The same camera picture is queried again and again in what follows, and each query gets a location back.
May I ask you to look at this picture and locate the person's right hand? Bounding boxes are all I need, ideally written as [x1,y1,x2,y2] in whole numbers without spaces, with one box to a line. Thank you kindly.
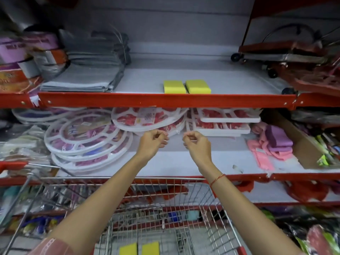
[182,131,213,168]

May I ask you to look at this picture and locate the person's left hand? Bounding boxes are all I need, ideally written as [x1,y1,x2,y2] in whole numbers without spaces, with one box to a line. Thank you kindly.
[135,129,170,163]

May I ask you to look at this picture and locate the yellow sponge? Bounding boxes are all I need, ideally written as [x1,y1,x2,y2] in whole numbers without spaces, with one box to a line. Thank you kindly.
[119,243,138,255]
[185,79,212,95]
[163,80,187,94]
[141,241,160,255]

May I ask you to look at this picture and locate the wire shopping cart red trim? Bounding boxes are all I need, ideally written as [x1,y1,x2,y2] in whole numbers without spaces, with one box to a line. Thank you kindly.
[0,161,248,255]

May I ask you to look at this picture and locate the person's right forearm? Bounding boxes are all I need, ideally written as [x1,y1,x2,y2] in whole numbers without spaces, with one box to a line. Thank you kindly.
[195,159,305,255]

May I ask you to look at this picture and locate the person's left forearm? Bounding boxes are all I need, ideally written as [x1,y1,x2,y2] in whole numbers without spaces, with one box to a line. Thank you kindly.
[47,153,151,255]

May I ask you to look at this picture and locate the red plastic basin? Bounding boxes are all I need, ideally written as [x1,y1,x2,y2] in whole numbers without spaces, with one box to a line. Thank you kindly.
[236,180,255,193]
[284,180,330,203]

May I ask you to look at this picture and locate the pink purple cloths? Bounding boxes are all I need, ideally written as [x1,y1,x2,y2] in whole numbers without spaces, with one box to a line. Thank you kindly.
[246,122,294,172]

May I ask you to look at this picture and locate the brown cardboard box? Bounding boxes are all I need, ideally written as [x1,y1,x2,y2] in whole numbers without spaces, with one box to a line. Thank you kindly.
[261,108,340,170]

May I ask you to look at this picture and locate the stack of dark grey cloths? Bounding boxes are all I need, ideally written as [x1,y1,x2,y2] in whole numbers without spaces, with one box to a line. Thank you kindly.
[59,29,131,68]

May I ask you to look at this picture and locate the clear wrapped packets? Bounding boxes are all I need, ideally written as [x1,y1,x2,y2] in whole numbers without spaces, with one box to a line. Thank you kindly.
[291,108,340,125]

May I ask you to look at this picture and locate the pile of clear plastic packets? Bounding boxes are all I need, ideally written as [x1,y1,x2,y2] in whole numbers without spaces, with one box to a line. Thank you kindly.
[0,124,53,162]

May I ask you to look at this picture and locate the red steel wheeled trolley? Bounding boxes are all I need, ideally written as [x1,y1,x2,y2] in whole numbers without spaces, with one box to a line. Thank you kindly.
[230,41,330,64]

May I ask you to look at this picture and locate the bunch of colourful packaged sticks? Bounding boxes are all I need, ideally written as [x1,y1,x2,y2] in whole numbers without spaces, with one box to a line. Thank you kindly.
[315,132,340,168]

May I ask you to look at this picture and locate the purple orange label tin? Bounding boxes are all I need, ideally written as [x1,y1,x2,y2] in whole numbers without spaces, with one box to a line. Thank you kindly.
[22,32,69,79]

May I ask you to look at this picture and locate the red plastic lattice wheeled trolley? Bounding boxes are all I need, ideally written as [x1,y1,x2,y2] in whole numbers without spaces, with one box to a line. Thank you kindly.
[265,62,340,96]

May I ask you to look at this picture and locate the pile of assorted colourful packets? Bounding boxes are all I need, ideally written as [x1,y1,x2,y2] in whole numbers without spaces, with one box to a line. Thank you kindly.
[0,183,69,238]

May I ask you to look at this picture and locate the black green pink packaged goods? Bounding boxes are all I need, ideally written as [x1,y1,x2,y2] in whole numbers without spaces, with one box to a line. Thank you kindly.
[261,205,340,255]

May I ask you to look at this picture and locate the orange packet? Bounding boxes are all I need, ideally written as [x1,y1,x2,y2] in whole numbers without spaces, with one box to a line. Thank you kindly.
[0,69,44,94]

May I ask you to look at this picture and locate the steel pot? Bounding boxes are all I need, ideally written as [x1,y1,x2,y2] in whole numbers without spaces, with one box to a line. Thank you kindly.
[0,0,40,32]

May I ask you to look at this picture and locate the red string bracelet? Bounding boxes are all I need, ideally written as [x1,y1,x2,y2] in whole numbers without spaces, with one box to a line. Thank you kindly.
[210,174,227,187]

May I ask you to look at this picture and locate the black wire stand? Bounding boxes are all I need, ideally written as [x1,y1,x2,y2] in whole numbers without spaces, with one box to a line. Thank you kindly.
[261,23,323,43]

